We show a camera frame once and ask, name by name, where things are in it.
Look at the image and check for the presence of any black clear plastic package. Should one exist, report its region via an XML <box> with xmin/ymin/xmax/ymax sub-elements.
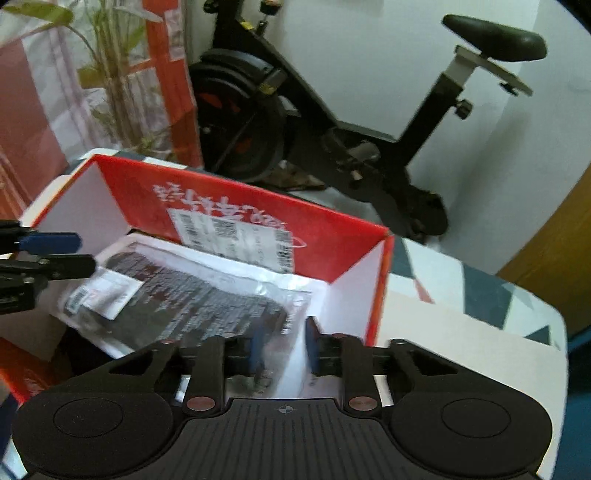
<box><xmin>52</xmin><ymin>233</ymin><xmax>327</xmax><ymax>399</ymax></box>

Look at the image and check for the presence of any red strawberry cardboard box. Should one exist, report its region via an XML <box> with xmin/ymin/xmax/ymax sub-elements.
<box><xmin>1</xmin><ymin>155</ymin><xmax>394</xmax><ymax>402</ymax></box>

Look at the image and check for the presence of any cartoon print tablecloth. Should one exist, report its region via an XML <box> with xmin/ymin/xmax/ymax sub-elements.
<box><xmin>0</xmin><ymin>147</ymin><xmax>570</xmax><ymax>480</ymax></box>

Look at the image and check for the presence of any red white curtain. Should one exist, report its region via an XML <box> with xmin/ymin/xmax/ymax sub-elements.
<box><xmin>1</xmin><ymin>1</ymin><xmax>204</xmax><ymax>219</ymax></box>

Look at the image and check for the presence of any wooden door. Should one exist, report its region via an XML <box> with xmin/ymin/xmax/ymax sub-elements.
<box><xmin>498</xmin><ymin>171</ymin><xmax>591</xmax><ymax>337</ymax></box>

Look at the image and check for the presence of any green potted plant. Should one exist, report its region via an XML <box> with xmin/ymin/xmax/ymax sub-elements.
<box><xmin>1</xmin><ymin>1</ymin><xmax>172</xmax><ymax>159</ymax></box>

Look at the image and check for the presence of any black exercise bike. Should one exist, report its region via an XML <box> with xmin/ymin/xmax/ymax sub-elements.
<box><xmin>189</xmin><ymin>1</ymin><xmax>547</xmax><ymax>243</ymax></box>

